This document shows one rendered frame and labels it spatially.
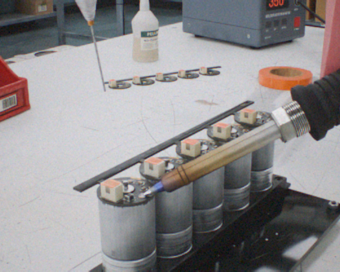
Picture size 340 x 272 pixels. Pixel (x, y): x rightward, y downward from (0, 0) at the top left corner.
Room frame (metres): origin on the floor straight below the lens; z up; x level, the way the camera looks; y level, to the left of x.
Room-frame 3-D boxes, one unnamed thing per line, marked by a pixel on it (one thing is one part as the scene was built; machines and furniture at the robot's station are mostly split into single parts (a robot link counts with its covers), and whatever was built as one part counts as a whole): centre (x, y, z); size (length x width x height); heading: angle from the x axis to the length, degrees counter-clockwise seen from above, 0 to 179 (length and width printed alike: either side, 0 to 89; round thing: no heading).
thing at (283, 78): (0.59, -0.13, 0.76); 0.06 x 0.06 x 0.01
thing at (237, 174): (0.28, -0.03, 0.79); 0.02 x 0.02 x 0.05
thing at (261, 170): (0.30, -0.05, 0.79); 0.02 x 0.02 x 0.05
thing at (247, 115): (0.29, -0.04, 0.82); 0.01 x 0.01 x 0.01; 53
